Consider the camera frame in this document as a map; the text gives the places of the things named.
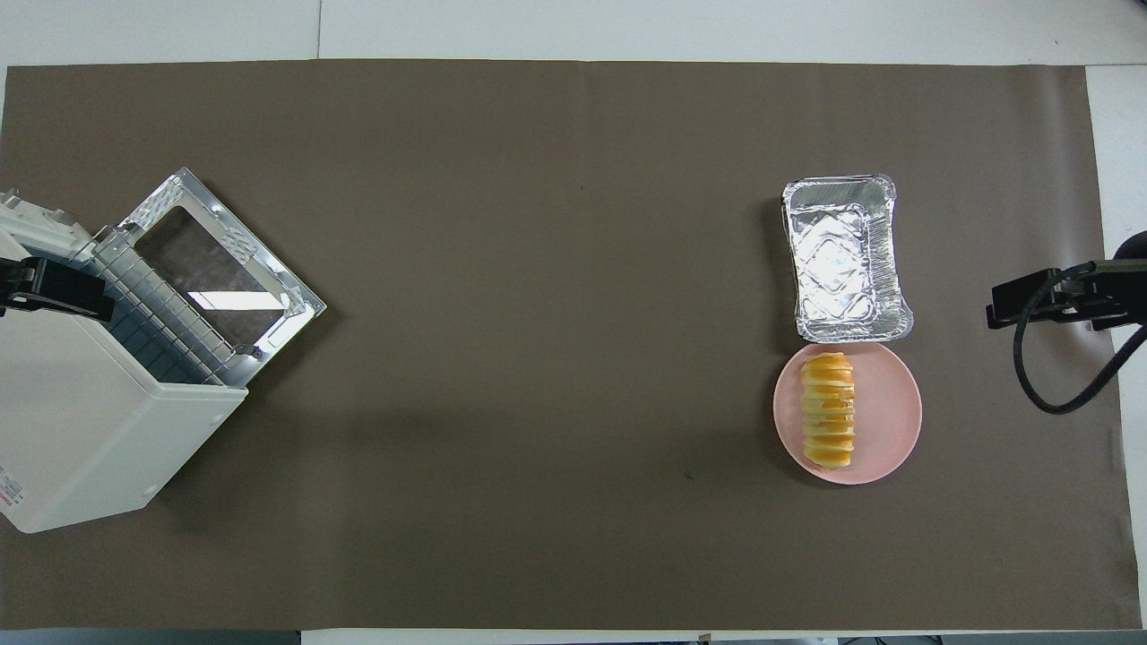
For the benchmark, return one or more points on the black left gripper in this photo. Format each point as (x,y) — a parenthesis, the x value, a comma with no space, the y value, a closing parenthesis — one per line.
(63,287)

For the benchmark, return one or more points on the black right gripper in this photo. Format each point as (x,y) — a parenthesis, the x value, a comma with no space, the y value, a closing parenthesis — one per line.
(1111,291)

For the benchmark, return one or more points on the aluminium foil tray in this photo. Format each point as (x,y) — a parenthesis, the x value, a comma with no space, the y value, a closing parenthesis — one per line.
(838,260)

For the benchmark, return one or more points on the sliced yellow bread loaf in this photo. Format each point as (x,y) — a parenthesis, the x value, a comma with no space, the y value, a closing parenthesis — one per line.
(829,412)

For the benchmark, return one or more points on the cream white toaster oven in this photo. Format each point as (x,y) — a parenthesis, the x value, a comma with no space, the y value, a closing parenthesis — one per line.
(81,430)

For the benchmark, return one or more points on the glass oven door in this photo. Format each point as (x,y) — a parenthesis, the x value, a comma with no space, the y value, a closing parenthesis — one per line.
(206,260)

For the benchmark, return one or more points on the pink round plate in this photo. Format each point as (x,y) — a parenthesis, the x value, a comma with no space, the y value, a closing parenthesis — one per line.
(887,421)

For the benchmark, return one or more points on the brown table mat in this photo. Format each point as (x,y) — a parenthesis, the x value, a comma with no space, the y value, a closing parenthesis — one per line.
(573,358)

